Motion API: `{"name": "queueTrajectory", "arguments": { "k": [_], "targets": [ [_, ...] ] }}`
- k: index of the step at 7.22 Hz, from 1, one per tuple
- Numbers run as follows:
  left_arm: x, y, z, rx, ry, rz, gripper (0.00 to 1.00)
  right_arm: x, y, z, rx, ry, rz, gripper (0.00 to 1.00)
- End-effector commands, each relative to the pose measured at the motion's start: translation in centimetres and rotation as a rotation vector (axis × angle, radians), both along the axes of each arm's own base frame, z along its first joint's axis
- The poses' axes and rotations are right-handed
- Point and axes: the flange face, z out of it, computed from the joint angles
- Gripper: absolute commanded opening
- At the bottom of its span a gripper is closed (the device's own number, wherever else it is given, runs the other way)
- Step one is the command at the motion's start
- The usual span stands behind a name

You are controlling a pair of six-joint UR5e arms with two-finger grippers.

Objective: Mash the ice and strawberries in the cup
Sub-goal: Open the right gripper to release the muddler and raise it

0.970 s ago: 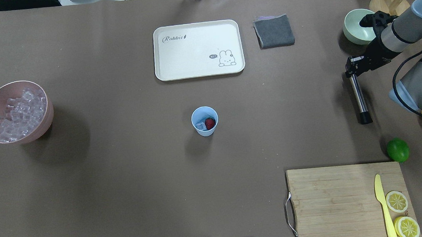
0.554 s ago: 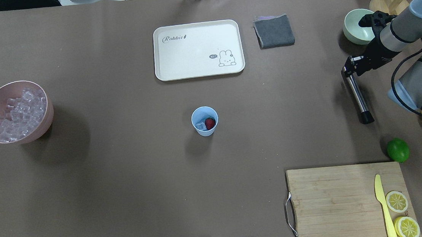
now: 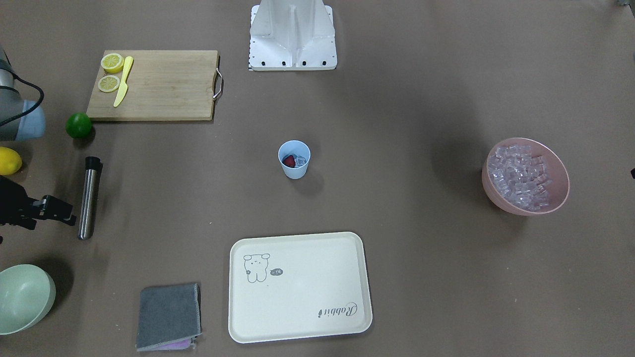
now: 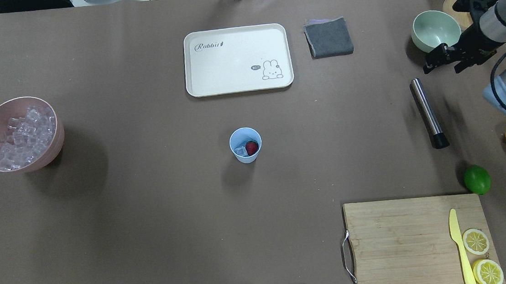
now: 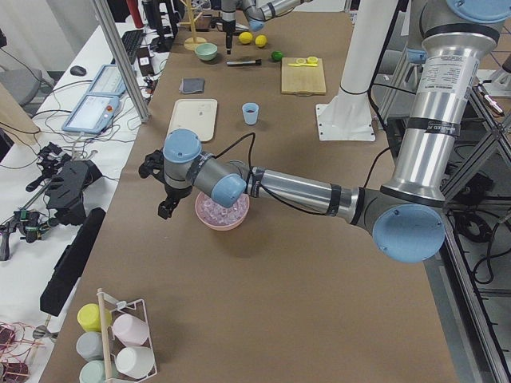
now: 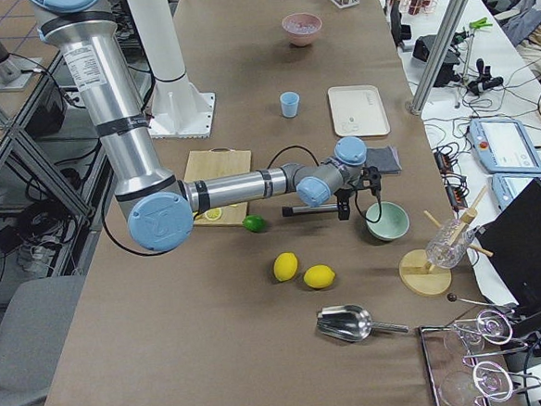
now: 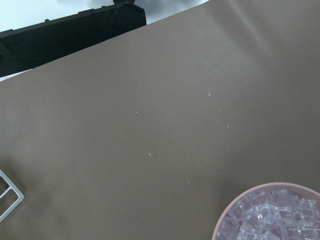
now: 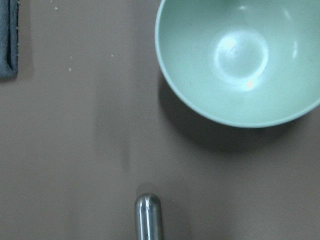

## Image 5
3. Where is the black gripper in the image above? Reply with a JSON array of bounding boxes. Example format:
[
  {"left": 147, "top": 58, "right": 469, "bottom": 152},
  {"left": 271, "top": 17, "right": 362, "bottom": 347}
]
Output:
[
  {"left": 223, "top": 11, "right": 236, "bottom": 54},
  {"left": 157, "top": 184, "right": 192, "bottom": 219}
]

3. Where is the steel muddler black tip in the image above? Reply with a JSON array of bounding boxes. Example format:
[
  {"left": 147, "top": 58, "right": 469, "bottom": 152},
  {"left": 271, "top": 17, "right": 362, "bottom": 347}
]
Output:
[{"left": 226, "top": 59, "right": 262, "bottom": 67}]

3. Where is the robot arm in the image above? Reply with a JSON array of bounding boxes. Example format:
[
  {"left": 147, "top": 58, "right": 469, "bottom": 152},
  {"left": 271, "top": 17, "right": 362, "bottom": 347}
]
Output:
[
  {"left": 220, "top": 0, "right": 310, "bottom": 54},
  {"left": 158, "top": 1, "right": 510, "bottom": 263}
]

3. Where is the wooden cup stand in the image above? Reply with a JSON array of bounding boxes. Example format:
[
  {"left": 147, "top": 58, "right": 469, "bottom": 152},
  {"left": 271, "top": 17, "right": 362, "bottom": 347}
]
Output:
[{"left": 180, "top": 0, "right": 207, "bottom": 51}]

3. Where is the pink bowl of ice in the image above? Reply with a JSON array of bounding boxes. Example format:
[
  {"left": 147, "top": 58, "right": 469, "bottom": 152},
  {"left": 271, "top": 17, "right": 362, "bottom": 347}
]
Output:
[{"left": 195, "top": 192, "right": 250, "bottom": 231}]

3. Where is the light blue plastic cup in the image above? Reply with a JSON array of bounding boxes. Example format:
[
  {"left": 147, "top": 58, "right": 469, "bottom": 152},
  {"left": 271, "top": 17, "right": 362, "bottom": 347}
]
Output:
[{"left": 242, "top": 102, "right": 259, "bottom": 125}]

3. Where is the pink cup in rack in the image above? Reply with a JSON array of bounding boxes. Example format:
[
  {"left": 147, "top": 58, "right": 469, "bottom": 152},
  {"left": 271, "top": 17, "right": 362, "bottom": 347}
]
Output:
[{"left": 112, "top": 314, "right": 149, "bottom": 346}]

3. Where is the yellow cup in rack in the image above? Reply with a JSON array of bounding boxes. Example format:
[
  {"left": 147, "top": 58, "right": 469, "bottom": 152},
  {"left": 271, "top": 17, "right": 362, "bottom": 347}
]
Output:
[{"left": 77, "top": 303, "right": 101, "bottom": 332}]

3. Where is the white cup in rack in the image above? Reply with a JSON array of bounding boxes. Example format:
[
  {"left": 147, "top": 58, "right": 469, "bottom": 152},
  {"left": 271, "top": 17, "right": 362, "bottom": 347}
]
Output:
[{"left": 115, "top": 346, "right": 155, "bottom": 379}]

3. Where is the grey cup in rack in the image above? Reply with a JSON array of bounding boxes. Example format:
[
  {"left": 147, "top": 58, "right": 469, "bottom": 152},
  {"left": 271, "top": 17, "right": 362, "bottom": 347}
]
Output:
[{"left": 76, "top": 331, "right": 104, "bottom": 361}]

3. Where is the mint cup in rack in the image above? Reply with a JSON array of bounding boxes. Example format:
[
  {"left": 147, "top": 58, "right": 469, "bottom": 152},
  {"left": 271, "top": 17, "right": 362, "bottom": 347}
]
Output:
[{"left": 79, "top": 360, "right": 106, "bottom": 383}]

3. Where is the yellow lemon upper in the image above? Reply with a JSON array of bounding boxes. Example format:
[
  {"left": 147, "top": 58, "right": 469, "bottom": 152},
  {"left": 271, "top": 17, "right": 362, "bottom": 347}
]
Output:
[{"left": 238, "top": 31, "right": 253, "bottom": 45}]

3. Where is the yellow lemon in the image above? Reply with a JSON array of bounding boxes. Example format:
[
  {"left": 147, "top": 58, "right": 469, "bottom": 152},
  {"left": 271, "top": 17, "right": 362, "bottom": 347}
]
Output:
[
  {"left": 255, "top": 34, "right": 267, "bottom": 49},
  {"left": 238, "top": 31, "right": 253, "bottom": 45}
]

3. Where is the mint green bowl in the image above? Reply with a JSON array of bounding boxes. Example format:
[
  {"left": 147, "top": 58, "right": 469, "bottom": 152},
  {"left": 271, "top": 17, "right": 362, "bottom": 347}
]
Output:
[{"left": 194, "top": 42, "right": 218, "bottom": 62}]

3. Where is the yellow lemon lower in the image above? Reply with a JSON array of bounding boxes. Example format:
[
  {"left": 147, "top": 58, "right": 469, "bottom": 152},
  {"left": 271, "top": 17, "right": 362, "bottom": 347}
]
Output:
[{"left": 255, "top": 34, "right": 267, "bottom": 49}]

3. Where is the green lime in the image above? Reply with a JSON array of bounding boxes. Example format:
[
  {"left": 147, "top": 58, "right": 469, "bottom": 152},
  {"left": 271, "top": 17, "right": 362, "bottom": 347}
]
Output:
[{"left": 271, "top": 51, "right": 283, "bottom": 62}]

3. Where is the folded grey cloth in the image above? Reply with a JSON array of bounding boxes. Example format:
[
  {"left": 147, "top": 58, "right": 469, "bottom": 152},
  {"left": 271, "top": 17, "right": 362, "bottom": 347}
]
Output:
[{"left": 179, "top": 77, "right": 205, "bottom": 94}]

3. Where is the wooden cutting board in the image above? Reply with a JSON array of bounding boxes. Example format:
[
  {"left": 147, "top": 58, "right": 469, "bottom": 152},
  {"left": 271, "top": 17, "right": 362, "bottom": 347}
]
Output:
[{"left": 281, "top": 57, "right": 327, "bottom": 96}]

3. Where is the cream rabbit tray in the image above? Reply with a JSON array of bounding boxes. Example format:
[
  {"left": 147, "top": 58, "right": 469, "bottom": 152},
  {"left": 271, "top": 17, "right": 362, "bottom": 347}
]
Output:
[{"left": 167, "top": 99, "right": 218, "bottom": 143}]

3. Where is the black keyboard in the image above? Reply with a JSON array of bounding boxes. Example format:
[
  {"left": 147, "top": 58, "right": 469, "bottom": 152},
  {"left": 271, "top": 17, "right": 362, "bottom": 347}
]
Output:
[{"left": 121, "top": 30, "right": 145, "bottom": 54}]

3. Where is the teach pendant near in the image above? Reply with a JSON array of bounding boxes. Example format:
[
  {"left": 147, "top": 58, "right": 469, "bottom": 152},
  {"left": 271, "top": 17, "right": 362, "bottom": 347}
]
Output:
[{"left": 62, "top": 93, "right": 120, "bottom": 135}]

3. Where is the teach pendant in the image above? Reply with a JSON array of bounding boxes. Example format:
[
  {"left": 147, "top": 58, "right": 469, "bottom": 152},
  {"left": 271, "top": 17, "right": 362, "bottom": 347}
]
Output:
[
  {"left": 88, "top": 65, "right": 126, "bottom": 96},
  {"left": 62, "top": 93, "right": 120, "bottom": 135}
]

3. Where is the teach pendant far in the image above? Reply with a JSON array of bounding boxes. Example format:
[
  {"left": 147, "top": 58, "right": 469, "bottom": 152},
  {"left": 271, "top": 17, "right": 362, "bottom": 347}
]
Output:
[{"left": 88, "top": 65, "right": 126, "bottom": 96}]

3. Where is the black computer mouse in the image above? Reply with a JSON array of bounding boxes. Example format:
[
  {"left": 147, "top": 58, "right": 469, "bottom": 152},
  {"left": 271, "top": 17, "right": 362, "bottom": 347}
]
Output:
[{"left": 69, "top": 65, "right": 87, "bottom": 77}]

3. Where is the aluminium frame post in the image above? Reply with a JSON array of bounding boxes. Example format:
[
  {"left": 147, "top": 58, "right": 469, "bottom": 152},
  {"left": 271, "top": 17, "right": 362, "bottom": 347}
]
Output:
[{"left": 90, "top": 0, "right": 150, "bottom": 123}]

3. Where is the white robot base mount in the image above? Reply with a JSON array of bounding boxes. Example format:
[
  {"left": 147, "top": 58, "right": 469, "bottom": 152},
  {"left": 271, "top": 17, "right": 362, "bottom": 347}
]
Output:
[{"left": 316, "top": 0, "right": 398, "bottom": 142}]

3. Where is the white wire cup rack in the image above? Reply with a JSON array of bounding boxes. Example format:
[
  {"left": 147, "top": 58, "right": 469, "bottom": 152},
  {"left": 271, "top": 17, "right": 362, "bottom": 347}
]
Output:
[{"left": 97, "top": 288, "right": 158, "bottom": 382}]

